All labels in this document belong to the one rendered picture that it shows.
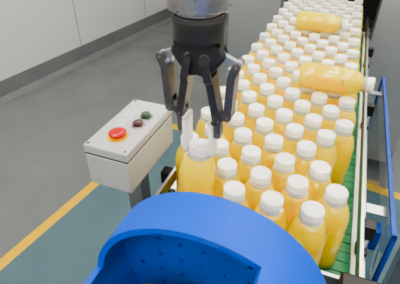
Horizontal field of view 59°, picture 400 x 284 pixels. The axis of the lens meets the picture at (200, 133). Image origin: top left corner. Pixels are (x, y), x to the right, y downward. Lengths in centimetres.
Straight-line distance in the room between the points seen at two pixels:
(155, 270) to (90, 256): 142
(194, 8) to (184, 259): 32
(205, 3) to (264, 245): 29
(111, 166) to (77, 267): 125
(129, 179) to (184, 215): 36
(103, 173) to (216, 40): 39
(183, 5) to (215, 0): 4
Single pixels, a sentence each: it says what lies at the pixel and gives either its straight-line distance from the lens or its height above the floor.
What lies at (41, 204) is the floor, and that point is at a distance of 231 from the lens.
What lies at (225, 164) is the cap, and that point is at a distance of 69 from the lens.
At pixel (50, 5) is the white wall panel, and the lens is 379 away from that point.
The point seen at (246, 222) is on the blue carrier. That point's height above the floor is 123.
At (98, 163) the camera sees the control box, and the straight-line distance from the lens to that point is 75.
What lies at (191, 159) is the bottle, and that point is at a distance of 61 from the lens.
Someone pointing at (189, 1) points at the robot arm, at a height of 140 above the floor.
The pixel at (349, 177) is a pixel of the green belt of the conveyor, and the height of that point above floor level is 90.
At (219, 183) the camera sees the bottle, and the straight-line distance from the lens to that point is 70.
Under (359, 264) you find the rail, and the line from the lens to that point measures 71.
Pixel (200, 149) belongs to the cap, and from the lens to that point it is 60.
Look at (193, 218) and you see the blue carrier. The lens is 38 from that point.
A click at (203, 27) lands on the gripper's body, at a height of 137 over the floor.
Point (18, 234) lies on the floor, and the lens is 220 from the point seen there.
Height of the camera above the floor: 151
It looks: 34 degrees down
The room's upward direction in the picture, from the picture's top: straight up
